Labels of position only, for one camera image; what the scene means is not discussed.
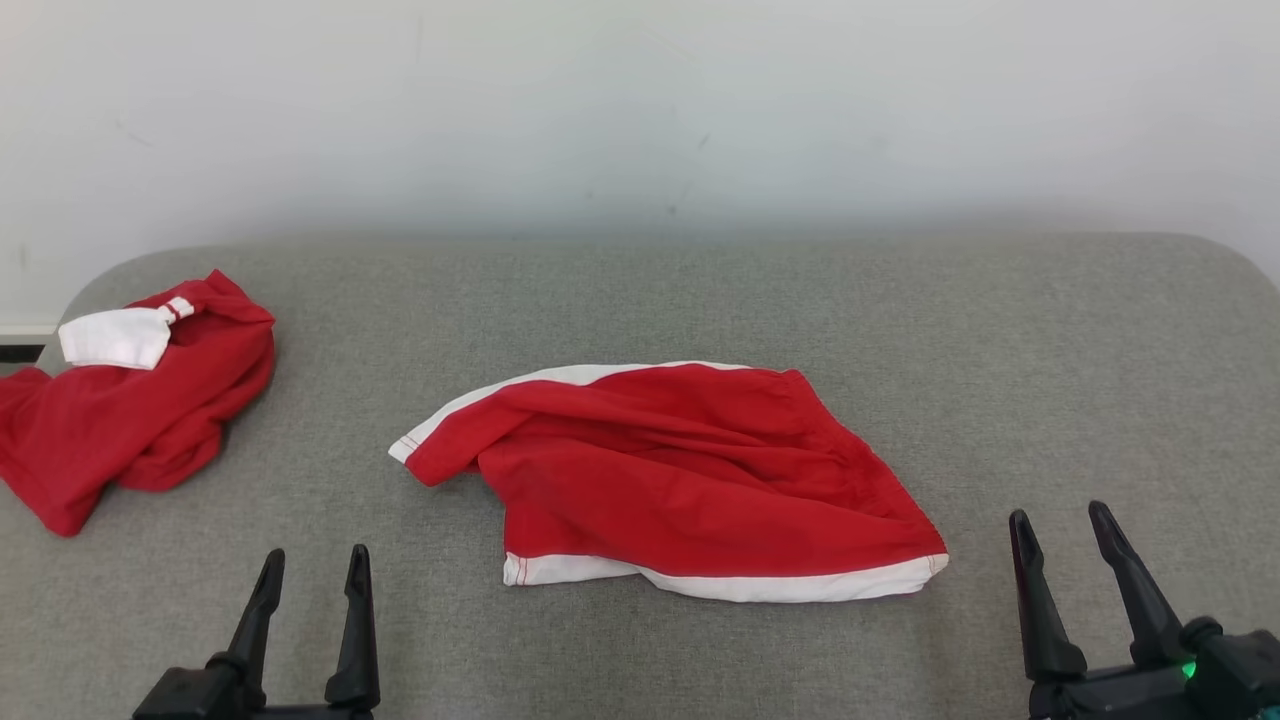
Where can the red basketball jersey shirt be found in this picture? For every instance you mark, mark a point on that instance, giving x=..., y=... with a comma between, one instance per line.
x=120, y=430

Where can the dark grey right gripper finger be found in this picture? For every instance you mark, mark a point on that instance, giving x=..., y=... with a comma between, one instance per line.
x=1140, y=600
x=1040, y=610

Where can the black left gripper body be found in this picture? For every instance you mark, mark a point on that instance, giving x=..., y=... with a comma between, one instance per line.
x=300, y=713

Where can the grey fabric sofa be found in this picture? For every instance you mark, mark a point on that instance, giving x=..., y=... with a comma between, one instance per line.
x=700, y=300

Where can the red shorts with white trim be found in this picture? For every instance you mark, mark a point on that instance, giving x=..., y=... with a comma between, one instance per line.
x=700, y=480

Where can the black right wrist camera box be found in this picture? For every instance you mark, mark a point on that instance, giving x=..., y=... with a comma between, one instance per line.
x=1240, y=670

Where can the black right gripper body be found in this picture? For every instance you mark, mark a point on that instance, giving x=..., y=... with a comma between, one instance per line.
x=1110, y=700

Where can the dark wall baseboard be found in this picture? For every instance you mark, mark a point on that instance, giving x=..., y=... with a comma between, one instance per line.
x=20, y=350

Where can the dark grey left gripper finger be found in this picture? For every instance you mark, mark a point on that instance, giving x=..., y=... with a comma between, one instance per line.
x=258, y=620
x=357, y=640

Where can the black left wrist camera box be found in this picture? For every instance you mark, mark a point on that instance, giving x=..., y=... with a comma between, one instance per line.
x=185, y=700

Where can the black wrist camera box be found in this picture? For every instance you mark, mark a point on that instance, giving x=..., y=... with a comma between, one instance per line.
x=185, y=700
x=1240, y=670

